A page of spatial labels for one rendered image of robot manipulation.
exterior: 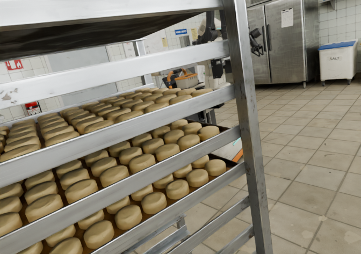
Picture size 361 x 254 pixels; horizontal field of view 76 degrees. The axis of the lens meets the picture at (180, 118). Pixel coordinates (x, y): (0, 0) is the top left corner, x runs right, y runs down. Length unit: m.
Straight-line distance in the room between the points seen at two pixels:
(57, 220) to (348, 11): 5.68
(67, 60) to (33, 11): 3.91
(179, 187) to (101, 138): 0.22
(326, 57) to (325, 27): 0.87
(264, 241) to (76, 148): 0.49
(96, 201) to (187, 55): 0.28
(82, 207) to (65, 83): 0.18
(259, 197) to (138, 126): 0.34
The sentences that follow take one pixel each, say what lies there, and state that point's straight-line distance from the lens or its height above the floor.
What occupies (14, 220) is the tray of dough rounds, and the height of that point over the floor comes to 0.97.
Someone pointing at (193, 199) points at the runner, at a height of 0.87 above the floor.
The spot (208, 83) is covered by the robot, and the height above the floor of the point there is 0.85.
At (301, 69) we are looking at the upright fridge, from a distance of 5.08.
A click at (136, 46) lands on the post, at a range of 0.84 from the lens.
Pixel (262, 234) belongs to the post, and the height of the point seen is 0.70.
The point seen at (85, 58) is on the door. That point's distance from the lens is 4.36.
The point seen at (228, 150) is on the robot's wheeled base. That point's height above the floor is 0.25.
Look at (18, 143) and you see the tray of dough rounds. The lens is 0.45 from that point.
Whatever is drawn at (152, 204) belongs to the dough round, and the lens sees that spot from 0.48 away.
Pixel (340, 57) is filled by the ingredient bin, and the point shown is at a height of 0.52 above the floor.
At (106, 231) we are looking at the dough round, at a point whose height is 0.88.
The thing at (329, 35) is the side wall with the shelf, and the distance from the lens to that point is 5.83.
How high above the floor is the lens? 1.15
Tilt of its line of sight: 16 degrees down
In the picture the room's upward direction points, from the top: 12 degrees counter-clockwise
